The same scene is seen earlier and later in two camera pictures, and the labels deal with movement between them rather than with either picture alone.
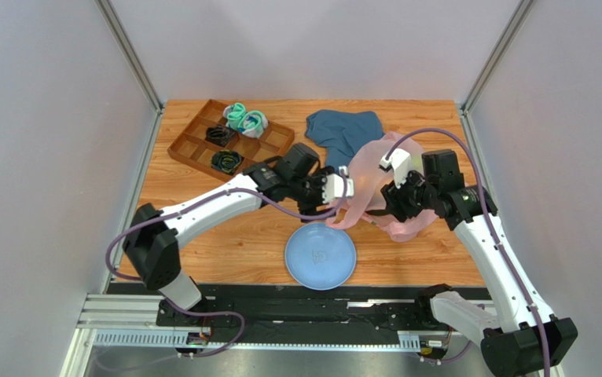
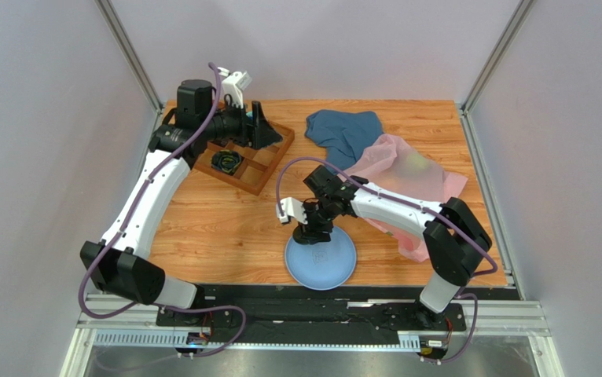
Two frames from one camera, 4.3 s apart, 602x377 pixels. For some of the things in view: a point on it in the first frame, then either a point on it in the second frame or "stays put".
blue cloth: x=343 y=133 stays put
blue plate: x=319 y=257 stays put
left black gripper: x=313 y=208 to x=256 y=133
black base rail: x=300 y=312 stays put
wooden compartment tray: x=193 y=148 stays put
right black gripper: x=394 y=196 to x=313 y=225
